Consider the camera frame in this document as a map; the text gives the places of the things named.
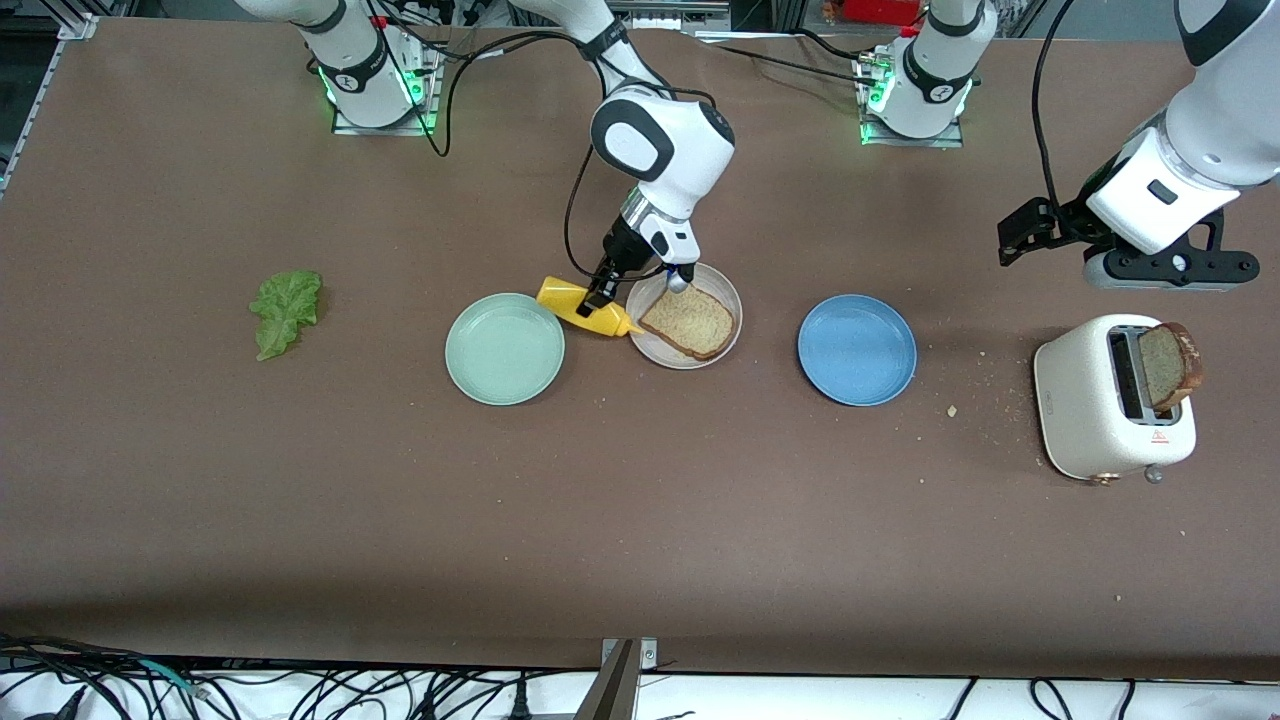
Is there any thin black table cable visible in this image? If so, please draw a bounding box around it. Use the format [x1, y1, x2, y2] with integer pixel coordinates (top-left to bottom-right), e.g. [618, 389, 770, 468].
[690, 28, 886, 91]

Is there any small metal table bracket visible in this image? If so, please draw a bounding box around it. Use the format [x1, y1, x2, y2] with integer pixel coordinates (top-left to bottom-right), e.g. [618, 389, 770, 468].
[600, 637, 660, 671]

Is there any beige plate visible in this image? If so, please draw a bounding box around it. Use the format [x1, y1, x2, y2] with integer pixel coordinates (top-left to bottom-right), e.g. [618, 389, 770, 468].
[625, 260, 744, 371]

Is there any blue plate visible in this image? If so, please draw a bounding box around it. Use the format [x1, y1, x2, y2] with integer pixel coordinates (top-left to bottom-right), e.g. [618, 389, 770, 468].
[797, 294, 918, 407]

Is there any white toaster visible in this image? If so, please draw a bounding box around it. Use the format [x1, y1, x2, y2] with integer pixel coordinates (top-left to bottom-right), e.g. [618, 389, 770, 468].
[1033, 314, 1198, 487]

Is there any dark grey metal post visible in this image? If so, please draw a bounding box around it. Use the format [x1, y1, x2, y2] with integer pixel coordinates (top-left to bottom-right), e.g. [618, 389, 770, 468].
[573, 640, 641, 720]

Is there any mint green plate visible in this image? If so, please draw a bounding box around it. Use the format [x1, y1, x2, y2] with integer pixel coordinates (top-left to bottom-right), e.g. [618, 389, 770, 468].
[445, 292, 566, 407]

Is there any black left camera bracket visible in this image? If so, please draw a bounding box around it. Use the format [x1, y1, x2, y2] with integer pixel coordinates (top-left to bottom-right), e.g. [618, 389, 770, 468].
[1100, 205, 1253, 283]

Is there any teal cable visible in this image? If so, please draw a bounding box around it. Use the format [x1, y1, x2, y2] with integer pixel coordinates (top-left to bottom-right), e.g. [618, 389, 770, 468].
[125, 657, 206, 698]

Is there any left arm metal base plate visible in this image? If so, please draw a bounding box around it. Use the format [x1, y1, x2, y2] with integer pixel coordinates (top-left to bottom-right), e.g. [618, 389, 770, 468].
[858, 52, 966, 150]

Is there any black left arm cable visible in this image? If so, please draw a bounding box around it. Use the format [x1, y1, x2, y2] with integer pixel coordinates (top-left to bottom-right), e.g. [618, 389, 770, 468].
[1032, 0, 1093, 243]

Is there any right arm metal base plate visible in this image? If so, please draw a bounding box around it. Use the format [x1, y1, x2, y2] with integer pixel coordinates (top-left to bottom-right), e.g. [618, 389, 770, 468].
[330, 40, 442, 137]

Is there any light bread slice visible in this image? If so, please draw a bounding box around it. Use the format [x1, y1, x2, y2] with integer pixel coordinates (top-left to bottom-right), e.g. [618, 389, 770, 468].
[638, 280, 738, 362]

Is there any yellow mustard squeeze bottle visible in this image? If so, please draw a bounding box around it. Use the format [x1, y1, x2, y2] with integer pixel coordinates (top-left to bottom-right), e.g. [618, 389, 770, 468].
[536, 275, 646, 339]

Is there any red box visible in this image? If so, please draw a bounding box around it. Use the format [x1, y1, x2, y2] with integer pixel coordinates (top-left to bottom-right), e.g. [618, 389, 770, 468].
[838, 0, 927, 26]

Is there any aluminium frame rail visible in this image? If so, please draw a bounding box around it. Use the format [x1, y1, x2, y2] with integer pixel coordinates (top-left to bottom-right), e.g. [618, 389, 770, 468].
[0, 12, 101, 201]

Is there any green lettuce leaf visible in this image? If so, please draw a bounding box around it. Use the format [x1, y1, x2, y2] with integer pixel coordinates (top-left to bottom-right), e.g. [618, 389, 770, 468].
[249, 270, 324, 362]

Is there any silver aluminium extrusion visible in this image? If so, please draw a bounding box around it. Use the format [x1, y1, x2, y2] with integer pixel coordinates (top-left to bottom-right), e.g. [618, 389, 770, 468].
[608, 0, 731, 31]

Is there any dark crust bread slice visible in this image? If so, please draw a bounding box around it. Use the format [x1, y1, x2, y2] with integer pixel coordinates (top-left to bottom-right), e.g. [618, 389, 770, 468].
[1140, 321, 1204, 412]

